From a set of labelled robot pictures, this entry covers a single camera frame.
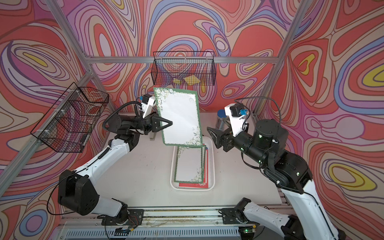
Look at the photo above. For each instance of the white plastic storage tray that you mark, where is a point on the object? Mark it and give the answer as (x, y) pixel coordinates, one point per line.
(210, 180)

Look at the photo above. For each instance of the black wire basket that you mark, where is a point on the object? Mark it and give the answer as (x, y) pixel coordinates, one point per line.
(70, 121)
(180, 64)

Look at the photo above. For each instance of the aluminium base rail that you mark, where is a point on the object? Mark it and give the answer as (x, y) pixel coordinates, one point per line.
(166, 223)

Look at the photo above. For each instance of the yellow sticky note small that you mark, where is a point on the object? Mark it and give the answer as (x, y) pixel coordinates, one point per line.
(177, 81)

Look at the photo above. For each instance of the left black wire basket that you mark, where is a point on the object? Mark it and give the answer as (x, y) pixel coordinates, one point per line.
(70, 121)

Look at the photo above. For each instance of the blue lid pen tube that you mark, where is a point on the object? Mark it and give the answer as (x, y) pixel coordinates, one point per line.
(221, 119)

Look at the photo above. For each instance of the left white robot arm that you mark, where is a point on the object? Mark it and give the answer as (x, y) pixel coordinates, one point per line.
(76, 189)

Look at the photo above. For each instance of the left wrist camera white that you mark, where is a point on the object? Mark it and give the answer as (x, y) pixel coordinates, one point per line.
(147, 102)

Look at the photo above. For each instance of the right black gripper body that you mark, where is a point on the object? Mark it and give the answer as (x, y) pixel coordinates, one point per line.
(230, 141)

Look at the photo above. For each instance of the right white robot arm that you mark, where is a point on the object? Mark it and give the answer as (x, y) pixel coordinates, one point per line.
(290, 173)

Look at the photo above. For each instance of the yellow sticky note large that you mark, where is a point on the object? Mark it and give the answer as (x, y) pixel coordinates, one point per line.
(192, 80)

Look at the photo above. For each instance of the back black wire basket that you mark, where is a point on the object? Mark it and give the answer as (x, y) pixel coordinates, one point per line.
(180, 64)

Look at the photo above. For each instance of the red bordered stationery sheet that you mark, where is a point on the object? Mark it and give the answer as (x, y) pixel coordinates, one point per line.
(192, 169)

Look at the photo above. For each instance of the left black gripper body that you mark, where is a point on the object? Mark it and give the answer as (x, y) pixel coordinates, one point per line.
(145, 125)

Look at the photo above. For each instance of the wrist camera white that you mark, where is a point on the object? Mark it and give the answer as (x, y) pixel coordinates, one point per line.
(147, 102)
(238, 116)

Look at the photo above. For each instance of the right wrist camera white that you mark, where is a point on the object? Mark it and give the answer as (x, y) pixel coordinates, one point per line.
(238, 116)

